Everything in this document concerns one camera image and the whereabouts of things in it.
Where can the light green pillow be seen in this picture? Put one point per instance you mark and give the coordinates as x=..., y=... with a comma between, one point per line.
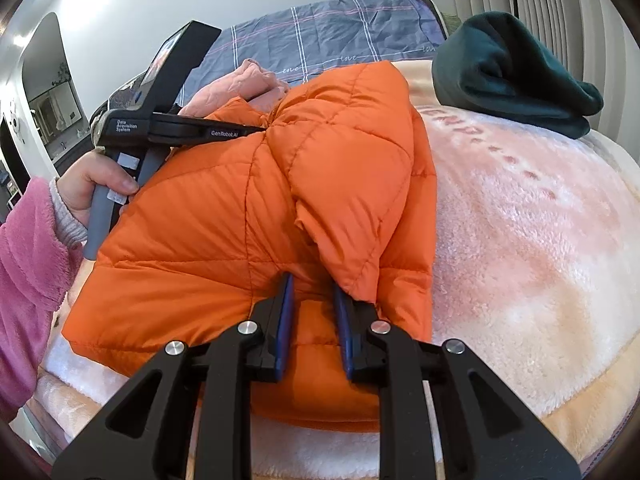
x=451, y=22

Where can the pink fleece sleeve forearm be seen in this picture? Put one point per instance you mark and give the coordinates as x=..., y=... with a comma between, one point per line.
x=40, y=257

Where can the orange puffer jacket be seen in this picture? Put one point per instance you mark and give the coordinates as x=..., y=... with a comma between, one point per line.
x=336, y=186

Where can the dark dresser with mirror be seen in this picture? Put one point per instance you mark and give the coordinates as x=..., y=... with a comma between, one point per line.
x=43, y=127

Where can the dark green folded garment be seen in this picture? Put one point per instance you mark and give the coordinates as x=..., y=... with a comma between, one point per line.
x=492, y=64

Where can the cream pink fleece blanket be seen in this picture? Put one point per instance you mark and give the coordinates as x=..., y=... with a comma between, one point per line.
x=536, y=268

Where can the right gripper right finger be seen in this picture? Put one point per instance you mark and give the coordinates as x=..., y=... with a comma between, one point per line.
x=442, y=405

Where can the dark floral pillow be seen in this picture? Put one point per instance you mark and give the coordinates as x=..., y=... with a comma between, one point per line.
x=120, y=97

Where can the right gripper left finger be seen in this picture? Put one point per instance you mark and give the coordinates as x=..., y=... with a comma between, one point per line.
x=186, y=412

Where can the person's left hand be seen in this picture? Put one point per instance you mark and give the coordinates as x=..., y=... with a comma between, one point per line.
x=76, y=186

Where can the pink quilted garment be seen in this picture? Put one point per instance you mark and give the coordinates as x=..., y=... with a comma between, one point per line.
x=250, y=82

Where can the grey pleated curtain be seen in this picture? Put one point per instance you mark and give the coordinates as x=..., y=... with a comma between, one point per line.
x=591, y=39

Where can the blue plaid pillow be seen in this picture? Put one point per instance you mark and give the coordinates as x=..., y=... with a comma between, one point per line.
x=301, y=42

